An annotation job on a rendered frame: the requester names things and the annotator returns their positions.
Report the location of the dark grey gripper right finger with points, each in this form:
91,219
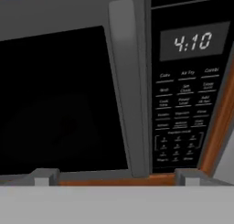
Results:
191,176

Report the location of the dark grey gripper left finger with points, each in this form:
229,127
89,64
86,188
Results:
42,176

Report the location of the grey microwave door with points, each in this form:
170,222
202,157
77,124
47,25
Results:
61,96

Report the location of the grey microwave oven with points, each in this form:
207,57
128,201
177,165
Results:
186,90

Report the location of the brown wooden cupboard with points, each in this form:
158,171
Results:
218,124

